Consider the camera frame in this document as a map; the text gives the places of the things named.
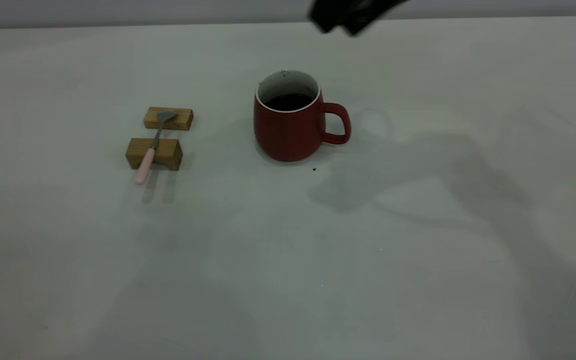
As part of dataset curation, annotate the arched wooden block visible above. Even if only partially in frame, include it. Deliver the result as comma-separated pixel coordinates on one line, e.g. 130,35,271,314
125,138,183,172

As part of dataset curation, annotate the dark coffee liquid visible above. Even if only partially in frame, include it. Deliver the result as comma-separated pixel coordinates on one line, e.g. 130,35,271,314
264,93,315,112

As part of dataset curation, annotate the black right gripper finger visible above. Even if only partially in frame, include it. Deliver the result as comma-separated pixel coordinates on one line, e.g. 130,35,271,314
308,0,345,34
340,0,411,37

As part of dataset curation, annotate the flat rectangular wooden block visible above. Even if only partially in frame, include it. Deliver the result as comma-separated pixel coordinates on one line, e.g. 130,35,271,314
143,107,194,132

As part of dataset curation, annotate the pink handled metal spoon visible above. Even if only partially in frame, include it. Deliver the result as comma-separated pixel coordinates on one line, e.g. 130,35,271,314
134,109,178,186

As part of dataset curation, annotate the red ceramic mug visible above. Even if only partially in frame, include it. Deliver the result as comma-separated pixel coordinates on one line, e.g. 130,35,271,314
253,70,352,162

